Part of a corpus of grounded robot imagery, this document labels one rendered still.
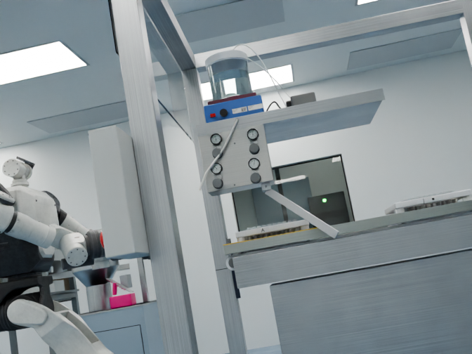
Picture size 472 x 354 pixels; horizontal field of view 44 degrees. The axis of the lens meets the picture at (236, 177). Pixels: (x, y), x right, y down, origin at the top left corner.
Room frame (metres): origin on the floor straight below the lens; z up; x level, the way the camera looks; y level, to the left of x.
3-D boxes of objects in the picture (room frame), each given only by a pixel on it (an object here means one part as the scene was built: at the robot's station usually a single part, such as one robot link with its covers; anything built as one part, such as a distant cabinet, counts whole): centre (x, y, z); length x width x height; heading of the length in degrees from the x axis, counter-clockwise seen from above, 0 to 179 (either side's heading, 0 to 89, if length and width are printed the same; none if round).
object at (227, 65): (2.04, -0.04, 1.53); 0.15 x 0.15 x 0.19
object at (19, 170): (2.12, 0.79, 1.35); 0.10 x 0.07 x 0.09; 176
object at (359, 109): (2.07, -0.22, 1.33); 0.62 x 0.38 x 0.04; 86
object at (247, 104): (2.03, -0.04, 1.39); 0.21 x 0.20 x 0.09; 176
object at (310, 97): (2.00, -0.27, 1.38); 0.10 x 0.07 x 0.06; 86
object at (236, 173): (1.94, -0.01, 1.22); 0.22 x 0.11 x 0.20; 86
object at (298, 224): (2.06, -0.09, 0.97); 0.25 x 0.24 x 0.02; 176
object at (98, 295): (4.57, 1.12, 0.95); 0.49 x 0.36 x 0.38; 84
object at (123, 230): (1.23, 0.24, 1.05); 0.17 x 0.06 x 0.26; 176
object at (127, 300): (4.30, 0.96, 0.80); 0.16 x 0.12 x 0.09; 84
